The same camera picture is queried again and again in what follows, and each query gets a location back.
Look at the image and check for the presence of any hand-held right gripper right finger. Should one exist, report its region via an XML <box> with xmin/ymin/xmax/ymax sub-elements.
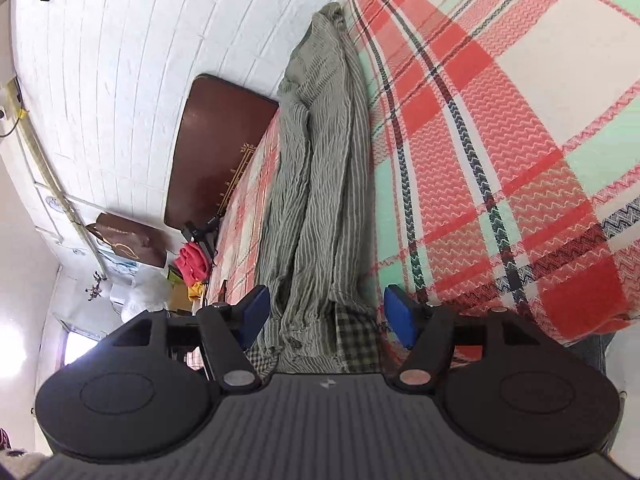
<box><xmin>383</xmin><ymin>283</ymin><xmax>544</xmax><ymax>394</ymax></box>

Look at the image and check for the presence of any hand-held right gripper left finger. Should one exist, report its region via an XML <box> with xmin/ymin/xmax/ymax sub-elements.
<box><xmin>107</xmin><ymin>284</ymin><xmax>272</xmax><ymax>393</ymax></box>

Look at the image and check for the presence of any grey striped garment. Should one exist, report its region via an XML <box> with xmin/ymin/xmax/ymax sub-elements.
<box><xmin>251</xmin><ymin>1</ymin><xmax>387</xmax><ymax>377</ymax></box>

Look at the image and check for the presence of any cardboard box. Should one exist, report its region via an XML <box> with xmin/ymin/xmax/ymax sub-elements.
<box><xmin>166</xmin><ymin>266</ymin><xmax>194</xmax><ymax>314</ymax></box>

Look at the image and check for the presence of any red cloth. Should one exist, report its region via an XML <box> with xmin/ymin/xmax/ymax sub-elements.
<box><xmin>173</xmin><ymin>241</ymin><xmax>212</xmax><ymax>286</ymax></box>

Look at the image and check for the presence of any black tripod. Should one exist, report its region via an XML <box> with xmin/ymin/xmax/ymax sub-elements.
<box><xmin>180</xmin><ymin>214</ymin><xmax>222</xmax><ymax>267</ymax></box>

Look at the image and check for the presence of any white plastic bag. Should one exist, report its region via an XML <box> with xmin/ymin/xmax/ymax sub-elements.
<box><xmin>109</xmin><ymin>271</ymin><xmax>174</xmax><ymax>322</ymax></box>

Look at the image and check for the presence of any brown hanging bag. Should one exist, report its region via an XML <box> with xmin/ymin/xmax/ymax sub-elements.
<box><xmin>84</xmin><ymin>211</ymin><xmax>169</xmax><ymax>269</ymax></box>

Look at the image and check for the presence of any dark brown wooden headboard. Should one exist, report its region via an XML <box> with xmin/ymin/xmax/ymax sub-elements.
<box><xmin>163</xmin><ymin>73</ymin><xmax>281</xmax><ymax>234</ymax></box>

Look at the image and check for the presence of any blue denim cloth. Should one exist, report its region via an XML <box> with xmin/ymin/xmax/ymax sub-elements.
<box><xmin>566</xmin><ymin>326</ymin><xmax>622</xmax><ymax>382</ymax></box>

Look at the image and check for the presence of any red plaid blanket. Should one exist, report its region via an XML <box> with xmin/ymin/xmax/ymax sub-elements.
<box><xmin>187</xmin><ymin>0</ymin><xmax>640</xmax><ymax>377</ymax></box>

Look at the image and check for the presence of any white fleece jacket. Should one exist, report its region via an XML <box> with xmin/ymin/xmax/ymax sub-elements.
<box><xmin>0</xmin><ymin>426</ymin><xmax>47</xmax><ymax>480</ymax></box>

